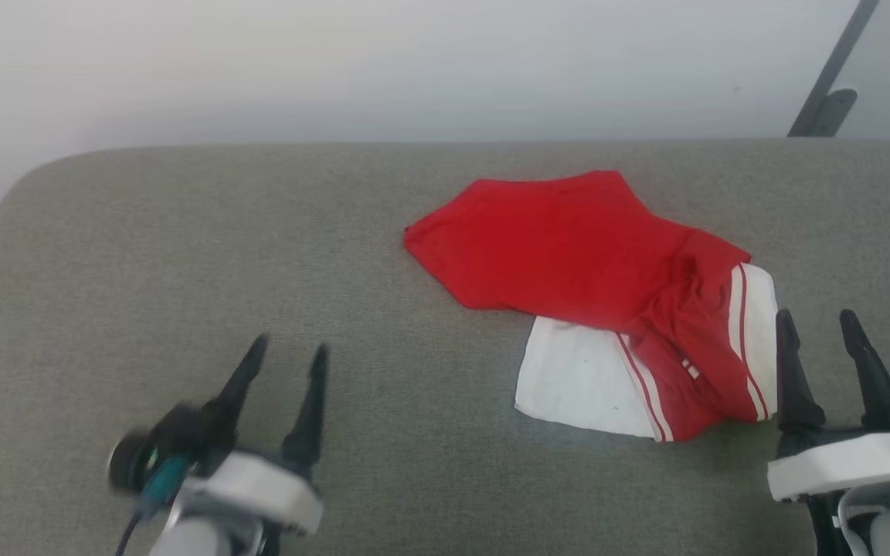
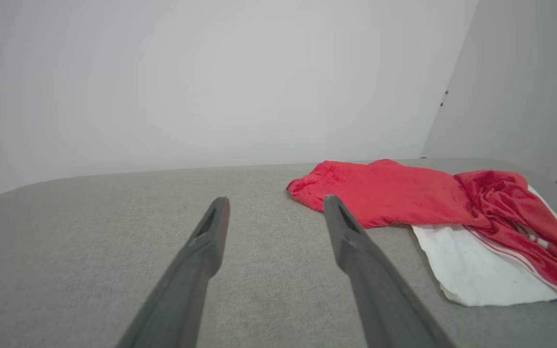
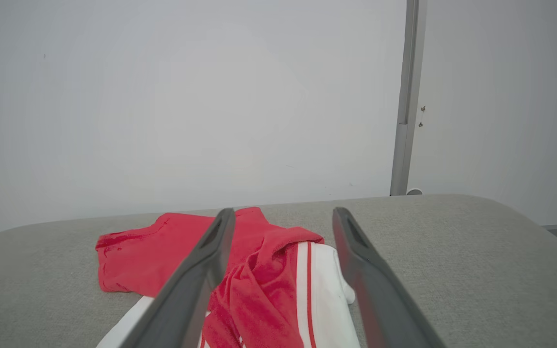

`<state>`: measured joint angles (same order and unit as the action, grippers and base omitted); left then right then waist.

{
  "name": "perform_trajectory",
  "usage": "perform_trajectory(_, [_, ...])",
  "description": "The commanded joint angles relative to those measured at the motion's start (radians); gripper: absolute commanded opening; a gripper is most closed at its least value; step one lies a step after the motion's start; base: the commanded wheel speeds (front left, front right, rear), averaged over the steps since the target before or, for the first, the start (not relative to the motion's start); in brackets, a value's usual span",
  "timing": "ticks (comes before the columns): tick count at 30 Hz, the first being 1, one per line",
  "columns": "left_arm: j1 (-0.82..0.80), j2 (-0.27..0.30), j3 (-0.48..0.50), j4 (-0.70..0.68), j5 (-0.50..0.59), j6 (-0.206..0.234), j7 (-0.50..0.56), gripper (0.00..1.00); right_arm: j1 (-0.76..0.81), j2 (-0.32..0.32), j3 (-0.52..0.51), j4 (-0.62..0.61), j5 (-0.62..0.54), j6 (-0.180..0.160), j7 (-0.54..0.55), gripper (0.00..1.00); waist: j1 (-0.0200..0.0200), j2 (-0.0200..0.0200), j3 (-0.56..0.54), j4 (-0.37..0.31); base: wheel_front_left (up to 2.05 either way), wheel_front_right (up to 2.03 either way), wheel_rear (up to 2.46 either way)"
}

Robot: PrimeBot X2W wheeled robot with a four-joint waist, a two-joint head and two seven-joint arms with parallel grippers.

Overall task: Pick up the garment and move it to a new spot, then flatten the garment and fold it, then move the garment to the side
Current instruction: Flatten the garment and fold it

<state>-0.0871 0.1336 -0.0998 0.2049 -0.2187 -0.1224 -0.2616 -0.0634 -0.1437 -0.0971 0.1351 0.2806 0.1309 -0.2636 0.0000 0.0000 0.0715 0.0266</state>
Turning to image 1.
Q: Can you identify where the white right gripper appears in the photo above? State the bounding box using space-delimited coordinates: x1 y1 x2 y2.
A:
767 309 890 504

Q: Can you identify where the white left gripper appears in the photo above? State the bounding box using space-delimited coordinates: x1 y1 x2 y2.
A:
173 333 331 535

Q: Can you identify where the red and white garment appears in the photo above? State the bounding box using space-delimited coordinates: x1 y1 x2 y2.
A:
403 171 780 443

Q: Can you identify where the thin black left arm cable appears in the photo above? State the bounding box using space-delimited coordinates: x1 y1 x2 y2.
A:
114 494 154 556

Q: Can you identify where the dark metal bracket pole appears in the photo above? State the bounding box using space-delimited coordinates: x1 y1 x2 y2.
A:
788 0 882 138

